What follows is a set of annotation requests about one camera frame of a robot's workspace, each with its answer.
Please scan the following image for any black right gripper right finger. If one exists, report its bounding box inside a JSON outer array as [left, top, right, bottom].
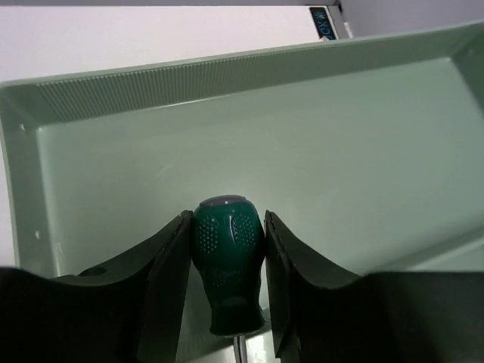
[[265, 211, 483, 362]]

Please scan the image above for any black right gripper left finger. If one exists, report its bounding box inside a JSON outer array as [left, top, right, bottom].
[[1, 211, 192, 362]]

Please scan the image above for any stubby green screwdriver front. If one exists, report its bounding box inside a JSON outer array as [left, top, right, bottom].
[[190, 195, 266, 362]]

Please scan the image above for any mint green plastic toolbox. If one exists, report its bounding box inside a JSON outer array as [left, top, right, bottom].
[[1, 23, 483, 362]]

